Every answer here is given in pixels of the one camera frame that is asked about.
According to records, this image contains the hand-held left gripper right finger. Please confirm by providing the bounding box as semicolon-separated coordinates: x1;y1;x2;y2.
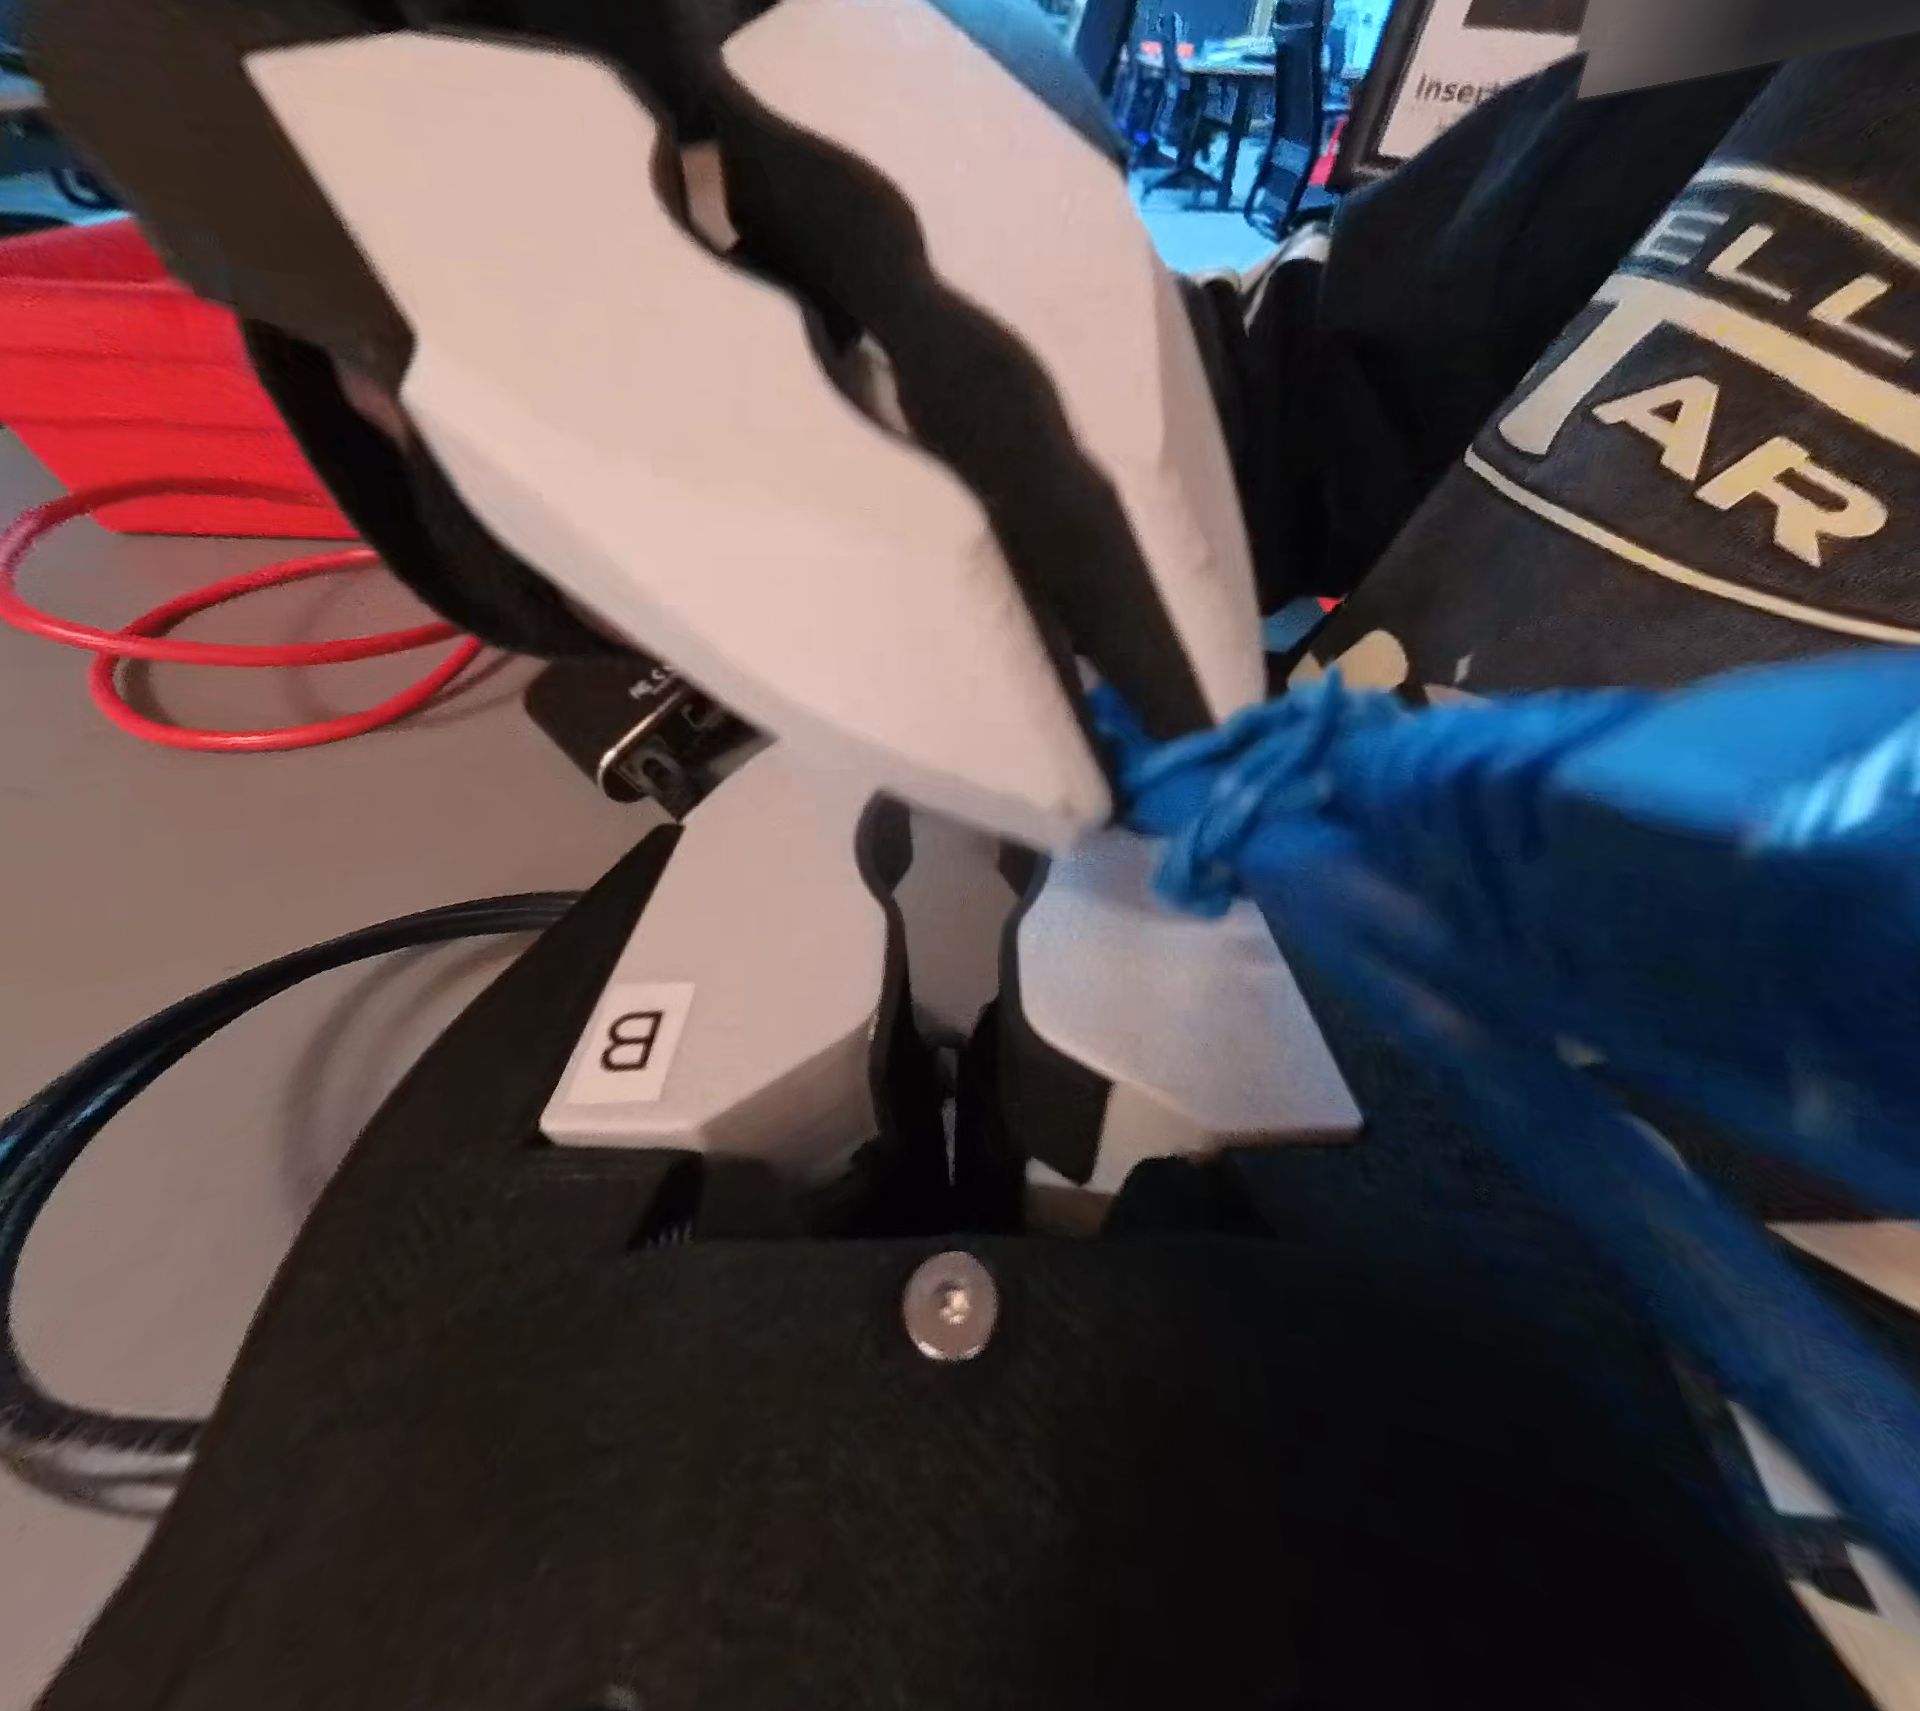
959;825;1366;1192

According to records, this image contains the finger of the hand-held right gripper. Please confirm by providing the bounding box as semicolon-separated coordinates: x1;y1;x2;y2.
249;21;1121;846
697;0;1271;731

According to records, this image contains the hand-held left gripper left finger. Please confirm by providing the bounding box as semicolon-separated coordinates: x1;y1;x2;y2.
538;738;961;1194

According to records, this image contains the black ethernet switch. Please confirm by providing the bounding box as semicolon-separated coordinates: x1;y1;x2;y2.
527;651;777;828

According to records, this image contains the red plastic bin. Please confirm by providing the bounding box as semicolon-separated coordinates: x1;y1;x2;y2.
0;224;402;542

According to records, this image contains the blue ethernet cable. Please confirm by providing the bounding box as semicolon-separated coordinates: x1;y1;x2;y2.
1088;651;1920;1576

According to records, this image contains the red ethernet cable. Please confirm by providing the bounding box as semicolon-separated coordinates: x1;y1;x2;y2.
0;479;486;753

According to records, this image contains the black ethernet cable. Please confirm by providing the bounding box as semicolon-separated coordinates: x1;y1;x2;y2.
0;889;588;1506

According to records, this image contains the black office chair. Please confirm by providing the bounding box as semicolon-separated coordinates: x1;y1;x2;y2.
1248;0;1346;238

